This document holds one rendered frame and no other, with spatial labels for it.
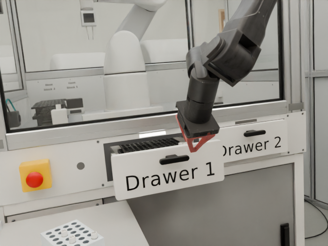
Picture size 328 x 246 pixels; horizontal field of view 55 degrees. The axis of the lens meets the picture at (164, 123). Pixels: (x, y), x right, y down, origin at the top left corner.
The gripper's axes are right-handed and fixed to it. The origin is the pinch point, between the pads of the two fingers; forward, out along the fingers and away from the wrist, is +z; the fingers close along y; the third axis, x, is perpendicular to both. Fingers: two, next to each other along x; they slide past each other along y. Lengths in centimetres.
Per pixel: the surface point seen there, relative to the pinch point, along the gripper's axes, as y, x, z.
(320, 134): 76, -148, 103
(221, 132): 14.9, -17.8, 14.1
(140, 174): 0.5, 11.6, 8.9
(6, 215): 8, 46, 26
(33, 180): 8.0, 36.8, 13.3
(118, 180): 0.3, 17.1, 9.1
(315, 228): 23, -120, 135
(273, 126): 14.5, -36.6, 15.0
